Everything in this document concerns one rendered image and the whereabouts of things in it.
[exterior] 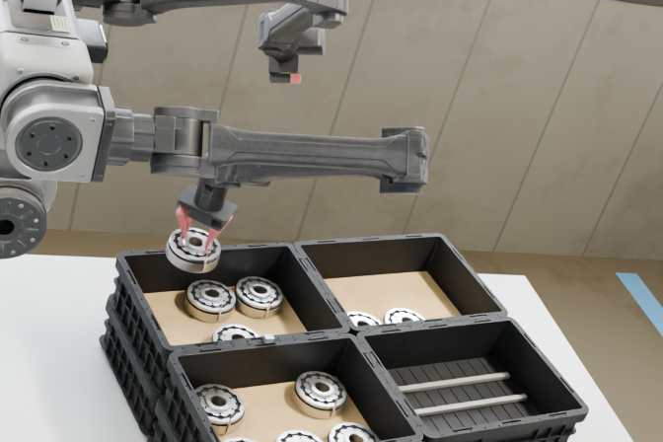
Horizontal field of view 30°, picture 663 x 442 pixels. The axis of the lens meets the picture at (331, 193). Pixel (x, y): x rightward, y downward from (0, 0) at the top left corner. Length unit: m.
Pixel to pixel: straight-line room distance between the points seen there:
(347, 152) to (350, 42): 2.11
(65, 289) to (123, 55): 1.24
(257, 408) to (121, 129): 0.77
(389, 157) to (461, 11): 2.21
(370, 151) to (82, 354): 0.94
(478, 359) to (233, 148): 1.02
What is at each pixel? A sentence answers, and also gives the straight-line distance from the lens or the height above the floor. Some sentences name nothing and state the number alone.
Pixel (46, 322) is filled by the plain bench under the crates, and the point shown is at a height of 0.70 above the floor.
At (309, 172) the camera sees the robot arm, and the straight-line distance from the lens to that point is 2.09.
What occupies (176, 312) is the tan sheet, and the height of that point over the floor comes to 0.83.
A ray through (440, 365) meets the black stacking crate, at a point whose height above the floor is 0.83.
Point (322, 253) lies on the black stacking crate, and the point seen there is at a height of 0.90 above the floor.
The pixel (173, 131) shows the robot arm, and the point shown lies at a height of 1.47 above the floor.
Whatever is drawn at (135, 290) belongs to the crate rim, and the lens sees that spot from 2.41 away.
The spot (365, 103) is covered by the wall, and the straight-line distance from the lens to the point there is 4.12.
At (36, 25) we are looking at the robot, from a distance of 1.94.
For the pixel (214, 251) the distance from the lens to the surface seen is 2.41.
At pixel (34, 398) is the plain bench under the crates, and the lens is 2.48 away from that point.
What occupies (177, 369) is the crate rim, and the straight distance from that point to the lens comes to 2.25.
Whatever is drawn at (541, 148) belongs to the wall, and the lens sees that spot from 4.52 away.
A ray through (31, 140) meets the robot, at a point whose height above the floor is 1.46.
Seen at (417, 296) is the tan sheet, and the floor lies 0.83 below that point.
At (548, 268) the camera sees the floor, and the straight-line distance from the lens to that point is 4.76.
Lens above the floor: 2.38
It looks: 30 degrees down
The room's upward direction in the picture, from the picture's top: 18 degrees clockwise
